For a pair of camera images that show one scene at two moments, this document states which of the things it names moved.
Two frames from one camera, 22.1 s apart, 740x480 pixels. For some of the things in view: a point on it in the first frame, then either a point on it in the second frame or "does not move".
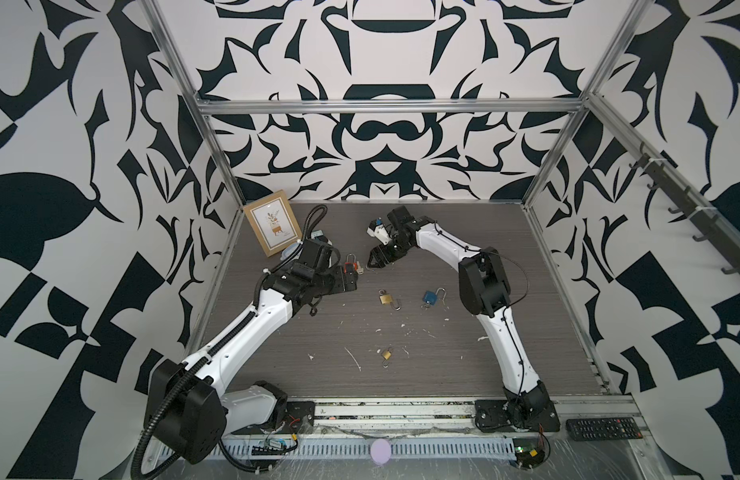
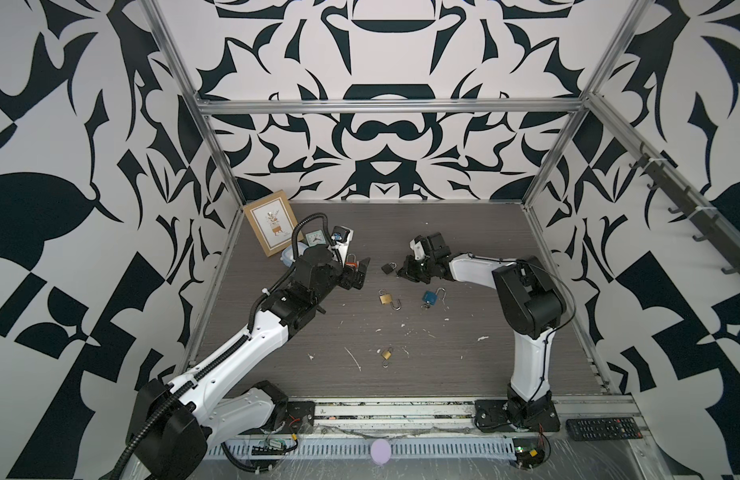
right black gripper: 379,253 -> 406,269
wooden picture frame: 274,222 does not move
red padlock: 350,267 does not move
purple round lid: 380,451 does not move
